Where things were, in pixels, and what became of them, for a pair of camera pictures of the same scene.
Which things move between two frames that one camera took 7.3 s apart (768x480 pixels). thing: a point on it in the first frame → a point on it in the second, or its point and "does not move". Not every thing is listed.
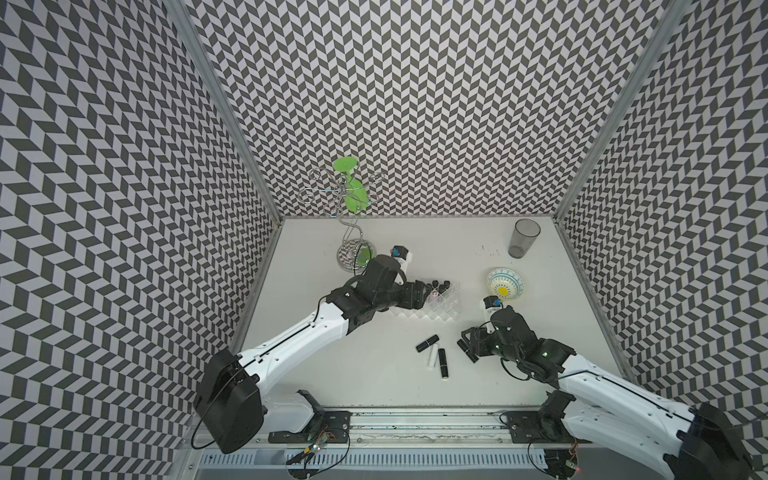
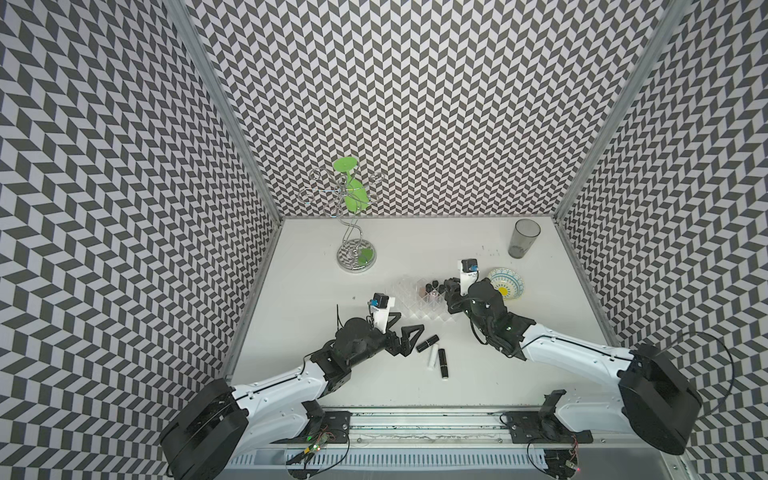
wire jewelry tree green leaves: x=345 y=196 does not move
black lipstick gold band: x=443 y=363 does not move
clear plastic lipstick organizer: x=448 y=306 does not move
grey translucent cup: x=522 y=237 does not move
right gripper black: x=478 y=347 → x=453 y=290
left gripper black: x=413 y=296 → x=405 y=346
